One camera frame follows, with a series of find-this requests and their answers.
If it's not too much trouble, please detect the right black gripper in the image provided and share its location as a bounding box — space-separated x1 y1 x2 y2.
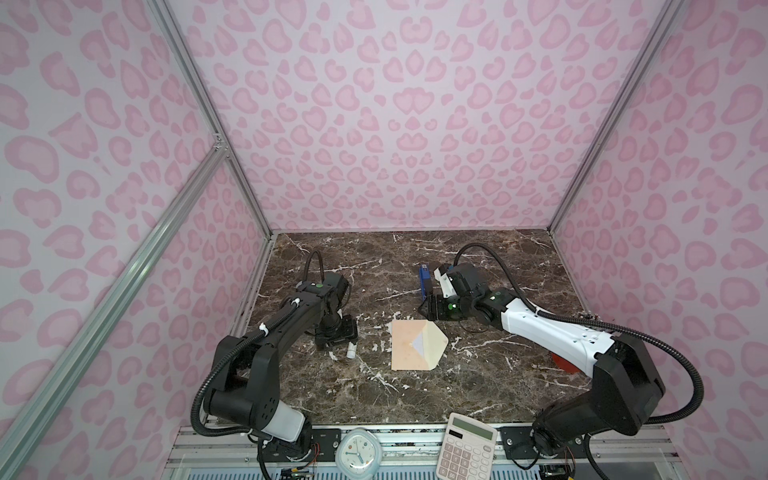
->
414 293 475 321

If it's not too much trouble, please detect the beige envelope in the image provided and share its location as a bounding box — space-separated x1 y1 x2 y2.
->
390 320 448 371

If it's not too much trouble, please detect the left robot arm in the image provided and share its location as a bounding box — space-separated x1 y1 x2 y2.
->
190 273 358 459

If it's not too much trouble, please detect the white glue stick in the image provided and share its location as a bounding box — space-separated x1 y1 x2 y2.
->
346 342 357 360

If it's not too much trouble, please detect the white calculator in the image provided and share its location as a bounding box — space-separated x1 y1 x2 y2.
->
436 413 499 480

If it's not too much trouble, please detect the white round clock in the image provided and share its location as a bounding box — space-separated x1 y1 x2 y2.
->
335 428 384 480

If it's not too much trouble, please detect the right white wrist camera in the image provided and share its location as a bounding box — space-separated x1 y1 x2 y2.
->
434 264 457 299

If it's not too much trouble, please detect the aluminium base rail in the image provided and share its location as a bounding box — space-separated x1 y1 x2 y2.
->
161 424 689 479

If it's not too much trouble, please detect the right black corrugated cable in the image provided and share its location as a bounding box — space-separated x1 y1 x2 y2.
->
452 242 704 426

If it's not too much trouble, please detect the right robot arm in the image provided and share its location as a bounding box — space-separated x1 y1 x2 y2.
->
419 264 665 457

